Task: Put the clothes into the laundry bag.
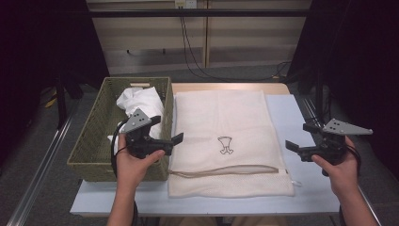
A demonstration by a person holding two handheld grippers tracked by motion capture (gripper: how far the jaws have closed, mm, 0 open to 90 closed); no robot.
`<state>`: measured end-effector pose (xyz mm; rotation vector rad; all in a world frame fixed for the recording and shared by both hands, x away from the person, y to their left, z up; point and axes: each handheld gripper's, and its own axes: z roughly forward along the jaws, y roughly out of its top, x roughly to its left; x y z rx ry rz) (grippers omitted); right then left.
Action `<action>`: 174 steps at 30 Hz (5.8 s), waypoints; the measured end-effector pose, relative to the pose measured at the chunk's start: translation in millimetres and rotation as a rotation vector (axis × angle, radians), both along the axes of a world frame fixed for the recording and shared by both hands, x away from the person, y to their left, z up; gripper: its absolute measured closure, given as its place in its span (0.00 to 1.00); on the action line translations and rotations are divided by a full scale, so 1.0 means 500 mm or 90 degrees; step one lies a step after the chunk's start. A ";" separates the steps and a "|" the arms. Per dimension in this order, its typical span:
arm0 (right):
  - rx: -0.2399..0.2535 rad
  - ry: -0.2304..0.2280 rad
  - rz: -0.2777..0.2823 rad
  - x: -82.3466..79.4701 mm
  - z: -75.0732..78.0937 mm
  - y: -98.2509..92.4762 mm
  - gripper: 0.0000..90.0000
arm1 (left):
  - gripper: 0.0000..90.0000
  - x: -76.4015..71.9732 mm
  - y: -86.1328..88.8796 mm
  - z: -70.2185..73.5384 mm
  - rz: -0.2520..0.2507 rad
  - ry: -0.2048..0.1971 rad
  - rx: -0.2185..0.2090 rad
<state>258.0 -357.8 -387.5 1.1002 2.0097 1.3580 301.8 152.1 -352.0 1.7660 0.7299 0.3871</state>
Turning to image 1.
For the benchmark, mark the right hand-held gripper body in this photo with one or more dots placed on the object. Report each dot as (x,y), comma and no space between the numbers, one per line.
(332,146)

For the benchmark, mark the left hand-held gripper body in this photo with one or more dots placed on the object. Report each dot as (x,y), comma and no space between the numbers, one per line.
(141,146)

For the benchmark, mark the white cloth garment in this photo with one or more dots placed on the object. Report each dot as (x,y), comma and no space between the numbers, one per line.
(141,100)

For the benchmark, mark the green woven basket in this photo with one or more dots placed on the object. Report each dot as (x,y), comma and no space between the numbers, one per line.
(94,144)

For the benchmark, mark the cream mesh laundry bag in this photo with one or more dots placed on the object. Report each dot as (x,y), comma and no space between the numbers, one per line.
(226,119)

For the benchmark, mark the person's left hand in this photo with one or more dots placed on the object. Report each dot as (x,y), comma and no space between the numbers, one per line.
(133,169)

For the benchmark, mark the person's right hand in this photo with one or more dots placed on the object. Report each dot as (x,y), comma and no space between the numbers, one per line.
(342,175)

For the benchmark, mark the black metal stand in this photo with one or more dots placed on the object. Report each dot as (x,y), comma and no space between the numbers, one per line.
(319,94)
(61,103)

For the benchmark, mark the black curtain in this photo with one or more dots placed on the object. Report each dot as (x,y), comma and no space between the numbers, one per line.
(360,62)
(40,47)

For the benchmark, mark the person's lap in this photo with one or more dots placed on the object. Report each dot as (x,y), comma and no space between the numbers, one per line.
(251,221)

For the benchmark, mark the yellow floor object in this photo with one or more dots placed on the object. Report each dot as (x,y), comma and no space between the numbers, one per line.
(51,101)

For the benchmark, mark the white wall power outlet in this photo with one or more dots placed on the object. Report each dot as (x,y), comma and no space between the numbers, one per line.
(185,3)

